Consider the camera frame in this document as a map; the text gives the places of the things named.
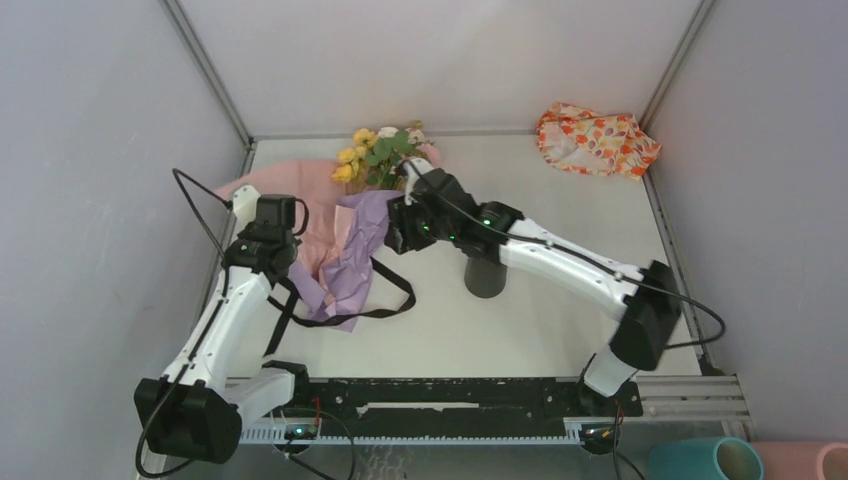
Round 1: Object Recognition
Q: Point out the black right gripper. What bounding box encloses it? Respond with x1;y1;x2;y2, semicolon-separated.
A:
382;195;456;258

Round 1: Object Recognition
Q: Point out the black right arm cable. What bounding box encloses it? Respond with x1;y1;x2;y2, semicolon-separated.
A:
404;162;727;351

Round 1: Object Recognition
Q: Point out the purple pink wrapping paper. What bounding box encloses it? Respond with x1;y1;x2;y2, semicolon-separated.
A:
216;159;403;307

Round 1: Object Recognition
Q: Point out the black cylindrical vase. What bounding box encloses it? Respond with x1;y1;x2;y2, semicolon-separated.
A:
464;258;508;299

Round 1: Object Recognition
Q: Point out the artificial flower bunch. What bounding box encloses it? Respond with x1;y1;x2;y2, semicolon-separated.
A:
330;121;441;194

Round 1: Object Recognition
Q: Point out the teal cylindrical vase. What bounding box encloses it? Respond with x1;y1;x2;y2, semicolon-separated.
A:
648;437;765;480

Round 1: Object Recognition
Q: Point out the orange floral cloth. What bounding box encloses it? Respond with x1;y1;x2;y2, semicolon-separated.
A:
535;102;661;180

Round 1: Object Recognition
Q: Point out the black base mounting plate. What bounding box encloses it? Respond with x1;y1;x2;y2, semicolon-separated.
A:
264;377;644;437

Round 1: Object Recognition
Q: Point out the black ribbon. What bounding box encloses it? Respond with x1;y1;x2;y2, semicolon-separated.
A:
264;257;417;356

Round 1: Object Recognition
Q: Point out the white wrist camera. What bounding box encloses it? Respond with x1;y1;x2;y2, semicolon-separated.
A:
401;157;433;206
231;184;260;231

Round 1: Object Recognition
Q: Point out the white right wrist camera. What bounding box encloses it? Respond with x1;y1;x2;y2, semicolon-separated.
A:
401;157;433;206

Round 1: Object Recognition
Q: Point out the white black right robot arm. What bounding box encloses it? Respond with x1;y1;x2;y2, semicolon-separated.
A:
385;157;682;416

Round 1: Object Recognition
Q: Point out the white slotted cable duct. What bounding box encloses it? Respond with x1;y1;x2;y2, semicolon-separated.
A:
239;423;584;446

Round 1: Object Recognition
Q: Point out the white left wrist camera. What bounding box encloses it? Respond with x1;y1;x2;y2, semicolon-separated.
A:
231;184;260;231

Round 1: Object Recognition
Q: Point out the pink cylindrical vase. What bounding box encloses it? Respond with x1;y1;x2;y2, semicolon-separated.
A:
752;442;847;480

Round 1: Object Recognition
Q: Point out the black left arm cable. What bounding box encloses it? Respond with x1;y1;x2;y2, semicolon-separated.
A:
134;168;236;480

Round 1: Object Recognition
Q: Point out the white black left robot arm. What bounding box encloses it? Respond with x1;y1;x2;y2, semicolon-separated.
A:
134;192;313;464

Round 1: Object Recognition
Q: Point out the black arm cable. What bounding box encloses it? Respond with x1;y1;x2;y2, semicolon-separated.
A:
134;168;236;480
404;162;727;351

